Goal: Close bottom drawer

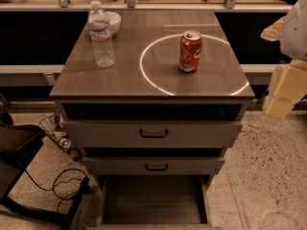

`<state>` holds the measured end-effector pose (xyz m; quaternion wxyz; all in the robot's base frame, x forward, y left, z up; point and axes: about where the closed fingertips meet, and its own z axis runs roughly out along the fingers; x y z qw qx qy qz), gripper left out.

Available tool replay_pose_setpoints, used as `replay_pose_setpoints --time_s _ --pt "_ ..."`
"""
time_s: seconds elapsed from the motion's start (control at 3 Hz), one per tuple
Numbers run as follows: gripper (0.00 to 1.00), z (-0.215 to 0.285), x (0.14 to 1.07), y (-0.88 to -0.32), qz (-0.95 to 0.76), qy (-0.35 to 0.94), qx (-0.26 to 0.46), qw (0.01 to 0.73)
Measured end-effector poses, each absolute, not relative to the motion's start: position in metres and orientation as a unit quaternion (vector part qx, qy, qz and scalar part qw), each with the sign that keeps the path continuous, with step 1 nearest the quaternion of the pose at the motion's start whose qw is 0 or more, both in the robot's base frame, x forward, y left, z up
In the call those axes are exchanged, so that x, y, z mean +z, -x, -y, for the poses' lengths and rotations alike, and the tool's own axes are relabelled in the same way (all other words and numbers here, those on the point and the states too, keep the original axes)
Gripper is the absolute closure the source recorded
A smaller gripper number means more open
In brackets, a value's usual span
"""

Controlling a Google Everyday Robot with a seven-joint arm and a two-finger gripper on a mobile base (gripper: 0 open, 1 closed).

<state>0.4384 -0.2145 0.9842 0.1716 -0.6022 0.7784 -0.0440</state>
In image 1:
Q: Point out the grey bottom drawer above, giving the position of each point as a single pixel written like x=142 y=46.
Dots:
x=154 y=202

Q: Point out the grey top drawer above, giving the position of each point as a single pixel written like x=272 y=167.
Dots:
x=152 y=134

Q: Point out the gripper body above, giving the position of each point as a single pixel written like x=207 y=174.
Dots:
x=295 y=35

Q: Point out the snack basket on floor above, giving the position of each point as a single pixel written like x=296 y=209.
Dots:
x=52 y=126

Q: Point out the dark chair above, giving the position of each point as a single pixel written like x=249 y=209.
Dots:
x=18 y=147

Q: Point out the grey drawer cabinet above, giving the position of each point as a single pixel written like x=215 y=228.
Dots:
x=146 y=84

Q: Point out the clear plastic water bottle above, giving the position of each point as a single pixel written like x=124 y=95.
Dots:
x=101 y=38

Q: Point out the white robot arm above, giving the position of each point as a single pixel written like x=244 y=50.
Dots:
x=291 y=32

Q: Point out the orange soda can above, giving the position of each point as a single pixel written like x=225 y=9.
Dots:
x=190 y=51

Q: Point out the white bowl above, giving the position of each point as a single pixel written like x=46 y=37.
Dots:
x=115 y=20

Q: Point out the grey middle drawer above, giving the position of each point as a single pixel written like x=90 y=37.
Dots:
x=153 y=165

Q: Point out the grey drawer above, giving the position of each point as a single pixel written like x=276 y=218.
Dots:
x=154 y=202
x=152 y=134
x=153 y=165

